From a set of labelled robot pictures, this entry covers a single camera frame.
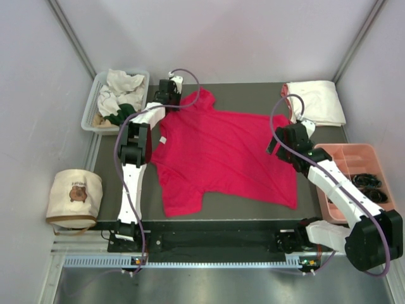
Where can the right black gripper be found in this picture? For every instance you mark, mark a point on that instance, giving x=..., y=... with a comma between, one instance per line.
x=280, y=154

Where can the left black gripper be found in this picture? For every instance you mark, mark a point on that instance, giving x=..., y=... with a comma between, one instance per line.
x=177, y=95

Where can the red t-shirt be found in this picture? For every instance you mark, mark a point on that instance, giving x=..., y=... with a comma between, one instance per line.
x=204, y=150

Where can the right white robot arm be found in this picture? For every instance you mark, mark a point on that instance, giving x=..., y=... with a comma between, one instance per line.
x=373, y=236

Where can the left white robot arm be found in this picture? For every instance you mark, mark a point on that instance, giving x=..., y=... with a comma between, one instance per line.
x=134, y=151

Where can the dark green shirt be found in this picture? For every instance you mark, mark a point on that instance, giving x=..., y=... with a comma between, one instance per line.
x=124, y=110

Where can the cream crumpled shirt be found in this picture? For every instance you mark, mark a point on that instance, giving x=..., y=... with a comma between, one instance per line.
x=120, y=82

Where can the folded pink t-shirt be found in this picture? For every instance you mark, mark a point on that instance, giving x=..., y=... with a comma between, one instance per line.
x=283, y=93

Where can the white printed crumpled shirt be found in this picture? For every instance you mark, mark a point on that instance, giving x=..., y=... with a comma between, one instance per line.
x=108, y=101

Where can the folded cream t-shirt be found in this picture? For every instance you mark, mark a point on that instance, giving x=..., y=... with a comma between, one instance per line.
x=321, y=102

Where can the white plastic laundry basket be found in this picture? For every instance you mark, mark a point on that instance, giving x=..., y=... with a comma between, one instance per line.
x=91, y=107

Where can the tan shirt in basket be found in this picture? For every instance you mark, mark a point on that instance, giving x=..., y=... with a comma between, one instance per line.
x=100, y=122

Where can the pink divided plastic tray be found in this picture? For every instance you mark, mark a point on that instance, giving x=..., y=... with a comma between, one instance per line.
x=352, y=159

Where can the dark rolled item back-right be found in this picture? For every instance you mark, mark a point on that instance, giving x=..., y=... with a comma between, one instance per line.
x=366, y=180

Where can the dark rolled item front-right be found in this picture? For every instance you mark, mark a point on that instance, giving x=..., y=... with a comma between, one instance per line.
x=375, y=195

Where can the cream fabric bear bag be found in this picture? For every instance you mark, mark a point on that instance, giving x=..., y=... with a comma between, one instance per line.
x=74, y=201

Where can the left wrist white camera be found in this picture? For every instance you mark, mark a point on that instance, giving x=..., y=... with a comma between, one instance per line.
x=178, y=80

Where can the wrist white camera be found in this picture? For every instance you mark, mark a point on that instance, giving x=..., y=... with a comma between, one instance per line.
x=178, y=80
x=309, y=125

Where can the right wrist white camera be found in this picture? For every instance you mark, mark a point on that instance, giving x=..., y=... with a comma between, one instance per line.
x=309, y=125

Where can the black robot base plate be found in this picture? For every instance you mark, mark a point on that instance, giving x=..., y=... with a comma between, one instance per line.
x=213, y=241

